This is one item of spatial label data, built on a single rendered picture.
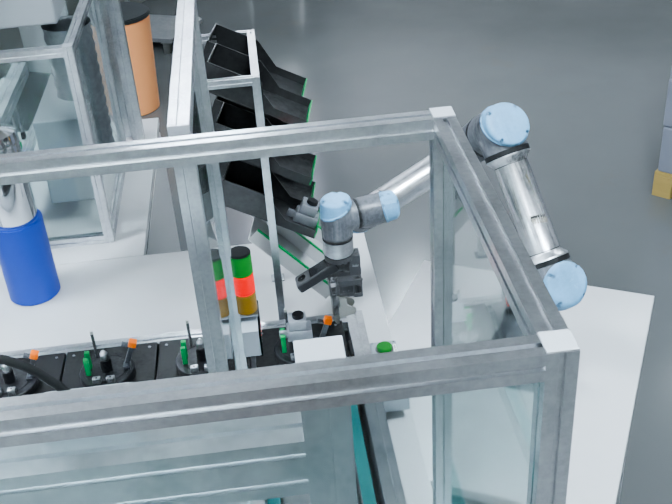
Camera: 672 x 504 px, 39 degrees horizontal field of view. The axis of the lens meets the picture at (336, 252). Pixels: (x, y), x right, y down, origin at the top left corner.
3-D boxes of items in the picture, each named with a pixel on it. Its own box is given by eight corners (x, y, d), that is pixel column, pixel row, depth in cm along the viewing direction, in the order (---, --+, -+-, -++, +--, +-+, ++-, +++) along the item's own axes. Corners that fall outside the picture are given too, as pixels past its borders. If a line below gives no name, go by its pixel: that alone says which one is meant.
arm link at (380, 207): (382, 193, 242) (342, 203, 239) (396, 185, 231) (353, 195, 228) (391, 223, 241) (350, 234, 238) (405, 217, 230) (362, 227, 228)
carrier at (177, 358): (249, 336, 261) (244, 299, 254) (252, 394, 240) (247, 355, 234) (159, 347, 259) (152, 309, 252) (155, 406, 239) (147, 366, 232)
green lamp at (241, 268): (252, 265, 215) (250, 246, 212) (253, 277, 211) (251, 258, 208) (230, 267, 215) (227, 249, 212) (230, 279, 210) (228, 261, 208)
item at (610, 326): (653, 303, 282) (654, 295, 281) (610, 531, 212) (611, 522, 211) (424, 267, 306) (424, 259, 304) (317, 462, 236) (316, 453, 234)
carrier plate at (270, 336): (342, 325, 262) (342, 319, 261) (353, 382, 242) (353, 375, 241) (254, 336, 261) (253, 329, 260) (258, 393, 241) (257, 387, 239)
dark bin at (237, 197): (318, 214, 267) (327, 192, 263) (314, 239, 256) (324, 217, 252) (222, 178, 263) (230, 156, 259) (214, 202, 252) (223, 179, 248)
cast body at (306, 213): (315, 220, 263) (325, 200, 259) (314, 229, 259) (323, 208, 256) (287, 210, 262) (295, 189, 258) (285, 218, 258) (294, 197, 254)
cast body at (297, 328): (311, 328, 249) (309, 307, 246) (313, 339, 246) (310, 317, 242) (279, 332, 249) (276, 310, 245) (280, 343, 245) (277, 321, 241)
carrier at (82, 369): (158, 347, 259) (150, 309, 252) (154, 406, 239) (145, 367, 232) (68, 357, 258) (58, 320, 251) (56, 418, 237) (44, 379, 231)
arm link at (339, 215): (358, 200, 225) (324, 209, 223) (361, 240, 231) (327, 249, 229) (346, 186, 232) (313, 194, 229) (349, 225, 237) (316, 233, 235)
